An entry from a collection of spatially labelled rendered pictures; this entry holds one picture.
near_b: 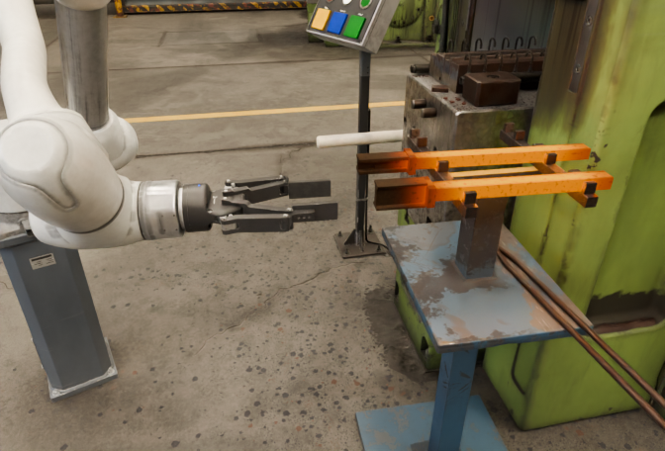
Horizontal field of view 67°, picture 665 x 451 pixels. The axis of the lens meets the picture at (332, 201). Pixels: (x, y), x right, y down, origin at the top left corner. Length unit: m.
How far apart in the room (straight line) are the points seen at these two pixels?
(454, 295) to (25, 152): 0.77
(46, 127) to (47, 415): 1.37
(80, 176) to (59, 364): 1.25
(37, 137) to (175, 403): 1.27
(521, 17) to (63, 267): 1.56
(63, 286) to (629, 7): 1.55
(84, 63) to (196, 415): 1.06
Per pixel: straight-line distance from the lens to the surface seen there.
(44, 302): 1.69
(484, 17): 1.73
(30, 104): 0.73
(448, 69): 1.49
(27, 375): 2.05
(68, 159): 0.62
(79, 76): 1.35
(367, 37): 1.80
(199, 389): 1.79
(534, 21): 1.82
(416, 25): 6.49
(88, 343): 1.80
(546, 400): 1.67
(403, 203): 0.83
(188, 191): 0.78
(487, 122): 1.34
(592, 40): 1.22
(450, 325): 0.97
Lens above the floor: 1.32
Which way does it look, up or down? 29 degrees down
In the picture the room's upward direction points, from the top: straight up
